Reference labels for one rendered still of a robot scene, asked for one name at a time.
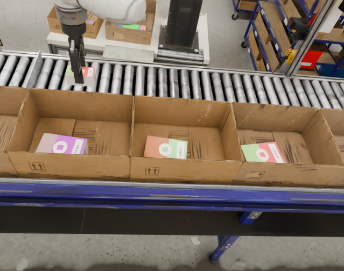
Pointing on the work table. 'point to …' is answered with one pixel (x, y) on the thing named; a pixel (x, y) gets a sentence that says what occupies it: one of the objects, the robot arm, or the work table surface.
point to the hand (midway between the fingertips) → (79, 70)
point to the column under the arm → (181, 27)
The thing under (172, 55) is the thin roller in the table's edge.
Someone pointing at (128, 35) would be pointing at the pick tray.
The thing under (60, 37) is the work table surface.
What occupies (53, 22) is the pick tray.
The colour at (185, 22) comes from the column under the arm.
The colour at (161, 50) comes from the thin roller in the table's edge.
